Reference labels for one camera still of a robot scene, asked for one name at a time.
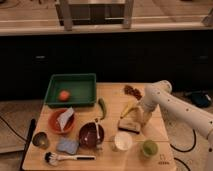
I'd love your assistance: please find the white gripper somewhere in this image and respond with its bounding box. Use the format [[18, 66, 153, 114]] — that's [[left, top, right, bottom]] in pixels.
[[139, 97, 157, 126]]

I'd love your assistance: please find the yellow banana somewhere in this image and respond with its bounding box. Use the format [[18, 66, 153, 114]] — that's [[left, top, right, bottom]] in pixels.
[[120, 102, 139, 119]]

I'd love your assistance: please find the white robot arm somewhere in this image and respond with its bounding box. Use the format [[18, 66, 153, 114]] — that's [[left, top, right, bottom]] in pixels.
[[139, 80, 213, 171]]

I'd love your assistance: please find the green plastic tray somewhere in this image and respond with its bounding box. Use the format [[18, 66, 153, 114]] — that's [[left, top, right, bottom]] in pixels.
[[44, 73, 96, 108]]

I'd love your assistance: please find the brown block eraser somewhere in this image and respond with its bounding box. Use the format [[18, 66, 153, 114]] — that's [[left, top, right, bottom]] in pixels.
[[118, 119, 140, 134]]

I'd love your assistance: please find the green cup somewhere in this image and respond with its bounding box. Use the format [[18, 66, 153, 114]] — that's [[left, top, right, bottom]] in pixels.
[[140, 139, 158, 158]]

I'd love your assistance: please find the white cup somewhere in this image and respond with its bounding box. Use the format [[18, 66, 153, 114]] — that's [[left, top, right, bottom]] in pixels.
[[114, 132, 133, 151]]

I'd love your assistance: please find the green chili pepper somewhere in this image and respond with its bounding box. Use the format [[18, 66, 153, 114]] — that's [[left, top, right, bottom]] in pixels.
[[98, 98, 107, 120]]

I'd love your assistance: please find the dark red bowl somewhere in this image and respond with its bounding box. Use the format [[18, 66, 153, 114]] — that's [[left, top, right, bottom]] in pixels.
[[79, 122, 97, 149]]

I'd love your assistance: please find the white crumpled paper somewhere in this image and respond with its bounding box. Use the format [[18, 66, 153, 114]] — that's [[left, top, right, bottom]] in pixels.
[[57, 107, 74, 130]]

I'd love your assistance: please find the blue sponge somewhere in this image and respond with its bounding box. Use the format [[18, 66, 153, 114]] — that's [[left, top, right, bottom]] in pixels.
[[56, 137, 79, 155]]

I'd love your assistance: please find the orange tomato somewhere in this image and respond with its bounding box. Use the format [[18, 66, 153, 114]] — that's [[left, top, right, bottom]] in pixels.
[[58, 90, 71, 102]]

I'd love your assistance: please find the orange bowl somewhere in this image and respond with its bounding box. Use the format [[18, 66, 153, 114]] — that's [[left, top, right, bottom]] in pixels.
[[48, 108, 75, 135]]

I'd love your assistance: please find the white dish brush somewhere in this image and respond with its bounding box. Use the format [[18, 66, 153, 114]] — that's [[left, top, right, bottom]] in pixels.
[[44, 152, 96, 166]]

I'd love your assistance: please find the metal cup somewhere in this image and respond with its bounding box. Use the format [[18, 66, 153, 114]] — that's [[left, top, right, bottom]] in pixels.
[[32, 132, 49, 149]]

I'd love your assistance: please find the black cable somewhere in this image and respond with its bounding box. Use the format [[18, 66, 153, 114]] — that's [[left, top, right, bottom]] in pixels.
[[170, 128, 198, 171]]

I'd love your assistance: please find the wooden stool frame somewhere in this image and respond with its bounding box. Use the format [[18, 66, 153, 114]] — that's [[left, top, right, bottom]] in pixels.
[[55, 0, 134, 31]]

